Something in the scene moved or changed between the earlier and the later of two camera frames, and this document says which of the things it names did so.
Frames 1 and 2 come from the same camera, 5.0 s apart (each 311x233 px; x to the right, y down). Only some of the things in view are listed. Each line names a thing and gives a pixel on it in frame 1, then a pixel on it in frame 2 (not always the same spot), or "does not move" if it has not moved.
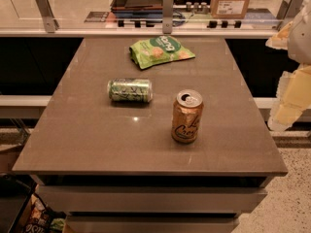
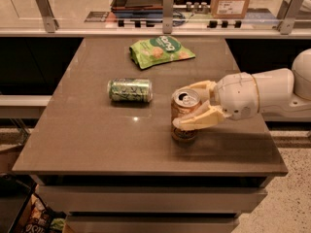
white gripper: x=301 y=36 -> x=236 y=95
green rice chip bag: x=157 y=50 does not move
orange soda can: x=187 y=113 does not move
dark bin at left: x=16 y=191 does not move
